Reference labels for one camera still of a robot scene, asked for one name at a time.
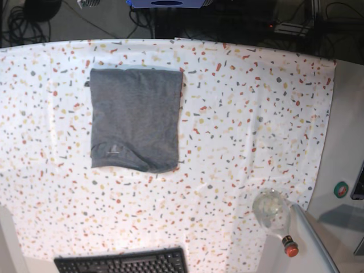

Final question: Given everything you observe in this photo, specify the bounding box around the clear bottle with orange cap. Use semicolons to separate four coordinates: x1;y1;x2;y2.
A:
253;188;299;258

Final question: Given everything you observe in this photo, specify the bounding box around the blue box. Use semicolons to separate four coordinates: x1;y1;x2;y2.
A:
126;0;214;9

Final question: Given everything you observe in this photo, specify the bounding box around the terrazzo pattern tablecloth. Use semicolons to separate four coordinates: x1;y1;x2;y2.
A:
1;39;336;272

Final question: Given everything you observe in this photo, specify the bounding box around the smartphone at right edge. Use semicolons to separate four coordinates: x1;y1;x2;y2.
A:
350;164;364;200

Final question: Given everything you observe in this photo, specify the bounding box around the black cable bundle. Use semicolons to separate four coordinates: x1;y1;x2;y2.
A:
1;5;52;48

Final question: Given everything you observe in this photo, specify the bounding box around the green tape roll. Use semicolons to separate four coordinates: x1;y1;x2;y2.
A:
333;181;349;198

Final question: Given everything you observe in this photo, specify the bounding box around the black keyboard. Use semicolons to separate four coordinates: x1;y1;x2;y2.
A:
53;247;188;273

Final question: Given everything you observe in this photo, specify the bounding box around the grey metal rail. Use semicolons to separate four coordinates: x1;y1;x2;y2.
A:
292;204;339;272

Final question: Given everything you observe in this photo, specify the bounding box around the grey t-shirt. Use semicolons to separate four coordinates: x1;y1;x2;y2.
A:
89;69;183;173

